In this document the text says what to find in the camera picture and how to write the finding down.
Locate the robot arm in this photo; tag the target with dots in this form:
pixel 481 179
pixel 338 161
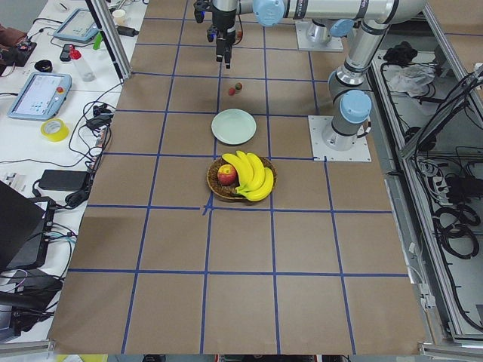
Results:
pixel 364 23

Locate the light green plate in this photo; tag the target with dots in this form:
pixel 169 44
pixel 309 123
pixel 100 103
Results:
pixel 233 126

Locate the paper cup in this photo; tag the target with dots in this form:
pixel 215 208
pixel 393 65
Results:
pixel 119 17

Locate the red yellow apple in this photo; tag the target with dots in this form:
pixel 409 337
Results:
pixel 227 175

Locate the teach pendant tablet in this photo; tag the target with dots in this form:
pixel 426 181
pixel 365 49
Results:
pixel 41 97
pixel 78 27

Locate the brown wicker basket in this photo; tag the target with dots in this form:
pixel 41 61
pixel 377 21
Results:
pixel 225 192

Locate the yellow banana bunch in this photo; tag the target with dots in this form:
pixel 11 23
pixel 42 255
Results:
pixel 255 180

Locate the clear bottle red cap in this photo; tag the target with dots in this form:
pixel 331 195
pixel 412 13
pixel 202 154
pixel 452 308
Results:
pixel 81 65

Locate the black remote control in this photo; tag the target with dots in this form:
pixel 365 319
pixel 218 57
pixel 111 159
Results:
pixel 65 53

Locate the yellow tape roll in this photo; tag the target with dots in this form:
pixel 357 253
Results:
pixel 54 130

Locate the white crumpled cloth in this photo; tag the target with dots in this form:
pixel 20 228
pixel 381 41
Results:
pixel 413 80

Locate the black power adapter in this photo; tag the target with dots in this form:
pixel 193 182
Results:
pixel 63 180

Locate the black laptop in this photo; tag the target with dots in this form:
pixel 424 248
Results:
pixel 25 223

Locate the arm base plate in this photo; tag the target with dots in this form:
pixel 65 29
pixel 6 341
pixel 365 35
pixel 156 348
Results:
pixel 328 145
pixel 313 35

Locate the aluminium frame post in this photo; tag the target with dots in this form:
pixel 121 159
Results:
pixel 106 26

